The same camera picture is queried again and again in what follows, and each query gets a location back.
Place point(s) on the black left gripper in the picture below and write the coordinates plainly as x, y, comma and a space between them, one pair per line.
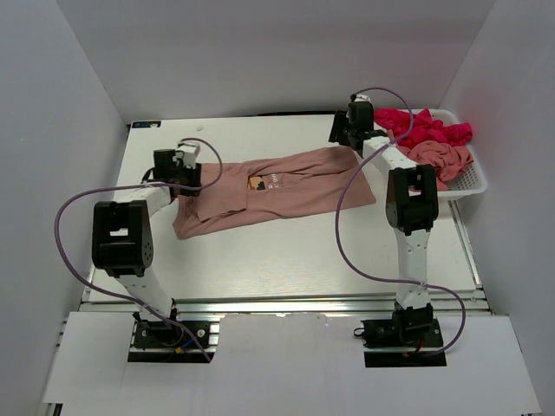
195, 174

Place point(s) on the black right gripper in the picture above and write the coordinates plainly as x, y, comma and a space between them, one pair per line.
336, 135

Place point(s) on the dusty pink t shirt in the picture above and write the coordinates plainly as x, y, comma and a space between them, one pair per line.
261, 190

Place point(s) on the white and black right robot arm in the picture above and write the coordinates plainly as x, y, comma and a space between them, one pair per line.
411, 207

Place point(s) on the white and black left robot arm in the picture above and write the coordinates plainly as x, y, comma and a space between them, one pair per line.
122, 240

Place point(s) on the magenta t shirt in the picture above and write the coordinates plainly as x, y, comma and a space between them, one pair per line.
425, 128

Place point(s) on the black xdof label sticker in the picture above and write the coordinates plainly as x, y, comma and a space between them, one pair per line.
146, 124

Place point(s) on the coral pink t shirt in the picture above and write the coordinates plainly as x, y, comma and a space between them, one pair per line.
449, 162

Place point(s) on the white perforated plastic basket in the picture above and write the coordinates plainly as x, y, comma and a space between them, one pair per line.
473, 180

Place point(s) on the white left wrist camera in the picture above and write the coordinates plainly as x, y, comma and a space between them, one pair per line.
187, 153

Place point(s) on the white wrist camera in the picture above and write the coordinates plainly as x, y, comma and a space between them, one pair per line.
187, 153
360, 98

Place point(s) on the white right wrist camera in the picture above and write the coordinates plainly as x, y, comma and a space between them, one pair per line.
360, 98

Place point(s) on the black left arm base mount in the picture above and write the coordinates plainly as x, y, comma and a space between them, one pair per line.
158, 343

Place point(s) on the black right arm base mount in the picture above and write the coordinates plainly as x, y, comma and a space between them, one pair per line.
385, 347

